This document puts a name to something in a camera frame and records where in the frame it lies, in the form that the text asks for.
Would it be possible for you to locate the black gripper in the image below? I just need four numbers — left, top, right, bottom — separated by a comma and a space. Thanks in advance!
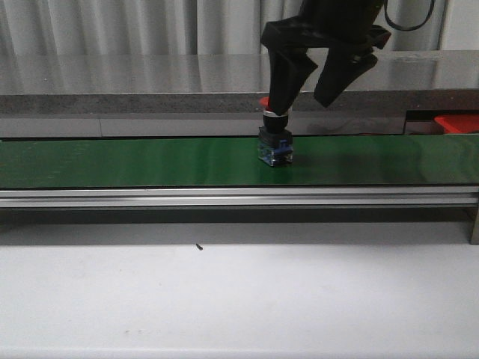
260, 0, 391, 115

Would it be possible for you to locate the green conveyor belt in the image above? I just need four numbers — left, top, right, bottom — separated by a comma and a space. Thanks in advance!
1, 135, 478, 189

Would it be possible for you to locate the red plastic bin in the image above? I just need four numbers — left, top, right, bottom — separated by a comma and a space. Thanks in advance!
434, 114, 479, 134

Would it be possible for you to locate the grey stone counter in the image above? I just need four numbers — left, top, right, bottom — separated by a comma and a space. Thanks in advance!
1, 50, 478, 138

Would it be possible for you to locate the white pleated curtain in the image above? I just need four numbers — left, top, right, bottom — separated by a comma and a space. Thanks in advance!
1, 1, 448, 56

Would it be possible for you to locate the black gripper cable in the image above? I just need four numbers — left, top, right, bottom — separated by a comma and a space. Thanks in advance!
379, 0, 436, 31

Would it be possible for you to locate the aluminium conveyor frame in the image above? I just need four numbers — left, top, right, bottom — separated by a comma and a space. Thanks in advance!
1, 185, 478, 247

